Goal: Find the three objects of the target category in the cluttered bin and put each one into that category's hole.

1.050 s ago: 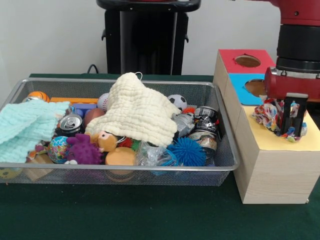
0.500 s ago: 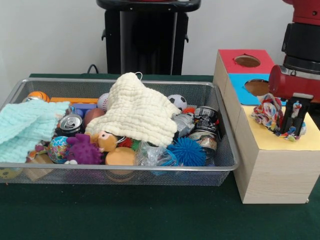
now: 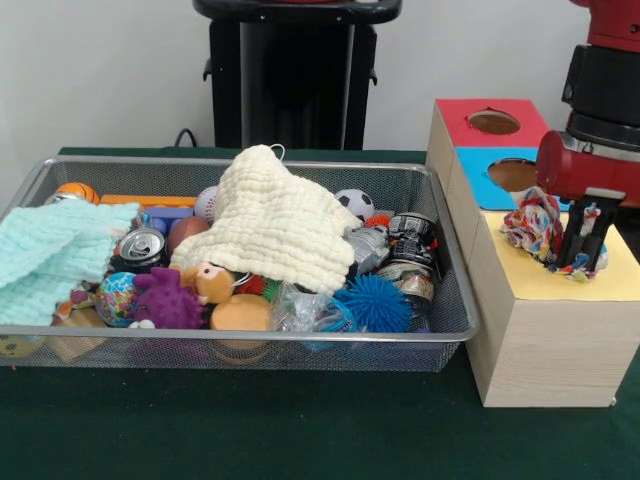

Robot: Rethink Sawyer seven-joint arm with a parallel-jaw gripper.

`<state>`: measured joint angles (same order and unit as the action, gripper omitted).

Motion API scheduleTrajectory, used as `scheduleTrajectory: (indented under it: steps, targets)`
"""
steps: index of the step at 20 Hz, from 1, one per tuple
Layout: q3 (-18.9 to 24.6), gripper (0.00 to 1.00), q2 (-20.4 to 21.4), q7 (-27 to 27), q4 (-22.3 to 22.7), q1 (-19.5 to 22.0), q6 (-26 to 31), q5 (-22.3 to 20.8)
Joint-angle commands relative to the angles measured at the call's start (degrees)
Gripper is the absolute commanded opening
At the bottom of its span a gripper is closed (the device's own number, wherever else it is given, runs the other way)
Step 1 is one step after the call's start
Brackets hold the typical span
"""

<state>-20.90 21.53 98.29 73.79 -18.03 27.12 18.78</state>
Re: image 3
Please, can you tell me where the mint waffle cloth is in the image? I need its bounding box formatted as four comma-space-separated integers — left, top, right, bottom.
0, 202, 143, 326

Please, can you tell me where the small white baseball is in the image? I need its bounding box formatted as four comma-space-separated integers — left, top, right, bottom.
193, 185, 221, 224

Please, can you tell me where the purple plush toy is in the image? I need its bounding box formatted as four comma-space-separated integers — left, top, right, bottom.
132, 267, 209, 330

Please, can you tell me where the small soccer ball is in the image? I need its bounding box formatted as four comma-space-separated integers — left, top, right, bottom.
335, 188, 375, 223

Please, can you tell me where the dark green tablecloth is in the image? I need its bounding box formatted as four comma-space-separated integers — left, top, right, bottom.
0, 146, 640, 480

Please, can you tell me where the multicolour rope toy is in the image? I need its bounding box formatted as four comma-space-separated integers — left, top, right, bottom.
499, 187, 611, 284

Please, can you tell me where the shallow clear mesh bin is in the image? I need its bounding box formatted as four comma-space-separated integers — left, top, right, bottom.
0, 155, 480, 374

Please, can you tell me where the globe print ball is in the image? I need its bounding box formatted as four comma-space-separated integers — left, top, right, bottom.
94, 272, 141, 328

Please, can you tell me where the crushed silver can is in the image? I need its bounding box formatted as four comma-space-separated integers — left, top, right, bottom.
117, 228, 166, 266

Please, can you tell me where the blue spiky ball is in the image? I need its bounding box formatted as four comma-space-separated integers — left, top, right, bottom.
333, 273, 414, 334

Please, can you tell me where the tan plush monkey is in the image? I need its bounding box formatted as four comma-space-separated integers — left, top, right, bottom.
182, 262, 274, 331

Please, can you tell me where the cream waffle cloth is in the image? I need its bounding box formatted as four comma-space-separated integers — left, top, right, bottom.
169, 144, 364, 295

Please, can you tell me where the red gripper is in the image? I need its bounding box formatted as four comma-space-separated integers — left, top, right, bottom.
535, 129, 640, 269

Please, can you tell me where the wooden box with three holes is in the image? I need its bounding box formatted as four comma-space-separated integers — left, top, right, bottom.
425, 97, 640, 407

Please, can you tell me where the small orange basketball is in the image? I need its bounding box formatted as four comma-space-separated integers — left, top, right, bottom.
52, 182, 101, 207

